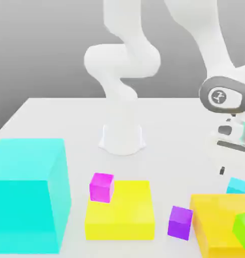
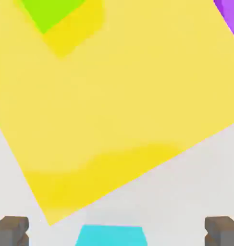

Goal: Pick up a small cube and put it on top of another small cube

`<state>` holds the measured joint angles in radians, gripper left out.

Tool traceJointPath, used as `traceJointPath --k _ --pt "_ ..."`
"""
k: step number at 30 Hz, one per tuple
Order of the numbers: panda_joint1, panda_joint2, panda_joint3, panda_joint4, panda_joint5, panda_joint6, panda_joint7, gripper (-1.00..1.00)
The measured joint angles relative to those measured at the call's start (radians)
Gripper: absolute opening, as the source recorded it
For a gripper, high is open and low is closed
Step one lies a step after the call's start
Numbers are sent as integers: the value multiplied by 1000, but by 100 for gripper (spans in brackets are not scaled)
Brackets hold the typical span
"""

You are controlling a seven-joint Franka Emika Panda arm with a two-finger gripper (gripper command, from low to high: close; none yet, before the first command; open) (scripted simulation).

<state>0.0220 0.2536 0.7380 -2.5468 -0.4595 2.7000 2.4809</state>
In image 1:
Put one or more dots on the small magenta cube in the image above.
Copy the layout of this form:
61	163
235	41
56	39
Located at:
101	188

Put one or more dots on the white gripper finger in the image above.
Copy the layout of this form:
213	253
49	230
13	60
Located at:
222	171

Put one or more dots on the small cyan cube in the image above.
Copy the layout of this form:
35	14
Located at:
237	185

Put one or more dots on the small purple cube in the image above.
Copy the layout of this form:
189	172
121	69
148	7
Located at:
179	222

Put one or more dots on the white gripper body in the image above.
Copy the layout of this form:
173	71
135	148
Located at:
235	146

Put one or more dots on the large cyan box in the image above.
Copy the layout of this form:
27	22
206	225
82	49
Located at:
23	201

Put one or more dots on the large yellow box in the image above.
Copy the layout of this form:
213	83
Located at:
130	209

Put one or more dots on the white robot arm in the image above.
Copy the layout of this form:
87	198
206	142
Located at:
122	60

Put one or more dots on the large orange box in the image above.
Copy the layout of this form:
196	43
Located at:
212	217

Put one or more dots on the small green cube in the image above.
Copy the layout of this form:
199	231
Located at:
244	229

